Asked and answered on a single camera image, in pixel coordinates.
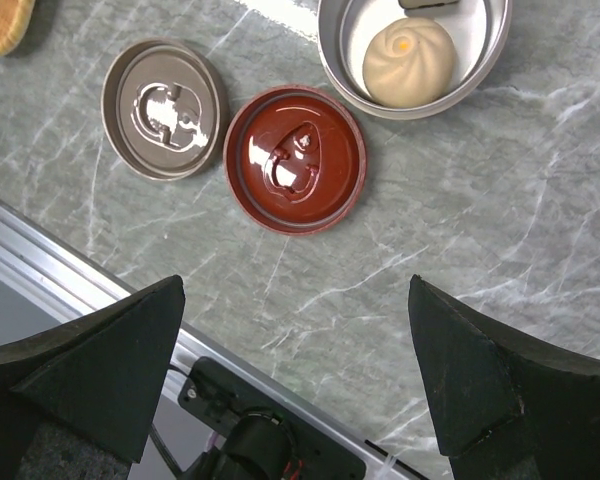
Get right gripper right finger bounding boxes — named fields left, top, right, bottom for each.
left=408, top=275, right=600, bottom=479

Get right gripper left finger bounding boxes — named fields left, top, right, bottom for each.
left=0, top=275, right=185, bottom=479

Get white steamed bun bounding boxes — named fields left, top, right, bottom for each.
left=363, top=17, right=456, bottom=109

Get sushi piece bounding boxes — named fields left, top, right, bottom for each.
left=398, top=0, right=459, bottom=10

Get brown round lid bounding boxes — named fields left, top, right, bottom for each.
left=101, top=38, right=230, bottom=182

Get red round lid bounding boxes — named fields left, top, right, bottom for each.
left=223, top=85, right=368, bottom=236

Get woven bamboo tray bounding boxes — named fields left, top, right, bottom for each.
left=0, top=0, right=35, bottom=57

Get brown-sided metal tin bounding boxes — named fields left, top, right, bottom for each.
left=317, top=1, right=513, bottom=120

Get aluminium frame rail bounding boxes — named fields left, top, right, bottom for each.
left=0, top=202, right=415, bottom=479

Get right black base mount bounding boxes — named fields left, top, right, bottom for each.
left=149, top=357, right=367, bottom=479

